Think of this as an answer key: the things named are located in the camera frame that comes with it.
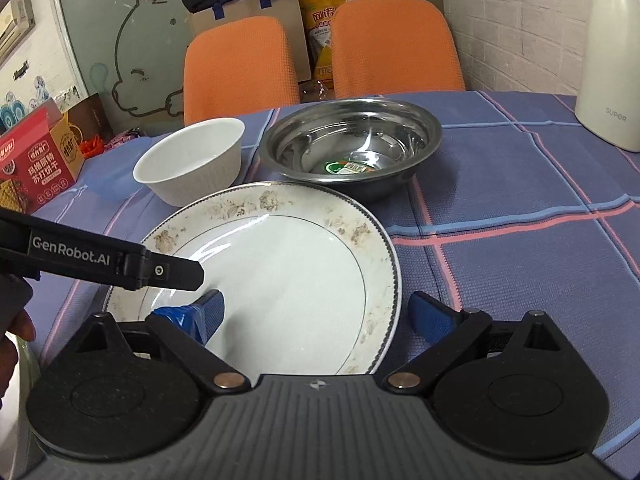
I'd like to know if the frosted glass panel cat drawing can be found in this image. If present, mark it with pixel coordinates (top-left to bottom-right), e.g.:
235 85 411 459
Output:
50 0 201 137

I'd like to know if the stainless steel bowl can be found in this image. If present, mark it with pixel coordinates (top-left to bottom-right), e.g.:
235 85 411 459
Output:
258 98 443 202

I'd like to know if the yellow snack packet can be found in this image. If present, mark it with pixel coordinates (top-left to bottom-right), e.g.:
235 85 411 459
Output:
299 0 343 83

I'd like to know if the white air conditioner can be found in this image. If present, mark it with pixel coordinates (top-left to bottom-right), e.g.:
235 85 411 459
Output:
0 0 48 61

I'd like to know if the pink patterned cloth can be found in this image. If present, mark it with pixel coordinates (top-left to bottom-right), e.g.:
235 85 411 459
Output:
102 127 147 154

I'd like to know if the red cracker box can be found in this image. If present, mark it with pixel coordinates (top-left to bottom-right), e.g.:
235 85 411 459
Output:
0 99 67 217

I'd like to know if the orange chair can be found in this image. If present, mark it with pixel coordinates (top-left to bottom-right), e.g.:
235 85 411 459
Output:
183 16 301 127
331 0 466 100

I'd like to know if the person's left hand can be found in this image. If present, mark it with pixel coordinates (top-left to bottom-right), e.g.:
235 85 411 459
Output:
0 308 37 401

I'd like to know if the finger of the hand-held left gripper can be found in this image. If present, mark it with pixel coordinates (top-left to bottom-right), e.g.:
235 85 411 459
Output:
120 246 205 292

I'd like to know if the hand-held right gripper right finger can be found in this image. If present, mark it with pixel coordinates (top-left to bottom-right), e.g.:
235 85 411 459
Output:
382 290 581 392

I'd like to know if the plaid blue tablecloth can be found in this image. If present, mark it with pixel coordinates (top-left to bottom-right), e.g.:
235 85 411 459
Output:
30 91 640 461

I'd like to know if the clear plastic bag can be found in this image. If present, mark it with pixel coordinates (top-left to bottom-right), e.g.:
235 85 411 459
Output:
299 79 335 105

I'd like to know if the cardboard box with blue tape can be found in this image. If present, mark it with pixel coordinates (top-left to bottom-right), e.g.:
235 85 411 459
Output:
192 0 312 83

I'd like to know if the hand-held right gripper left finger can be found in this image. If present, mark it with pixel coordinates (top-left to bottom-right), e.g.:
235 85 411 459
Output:
60 289 253 395

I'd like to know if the white ribbed bowl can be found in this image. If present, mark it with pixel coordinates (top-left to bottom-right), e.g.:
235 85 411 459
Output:
133 117 245 207

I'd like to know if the white thermos jug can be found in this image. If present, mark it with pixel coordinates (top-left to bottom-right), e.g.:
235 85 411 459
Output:
574 0 640 153

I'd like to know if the brown orange snack box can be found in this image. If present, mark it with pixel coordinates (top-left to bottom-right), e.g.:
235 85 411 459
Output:
50 92 116 183

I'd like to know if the floral rim white plate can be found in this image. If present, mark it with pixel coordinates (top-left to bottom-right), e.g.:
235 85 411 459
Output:
102 181 402 377

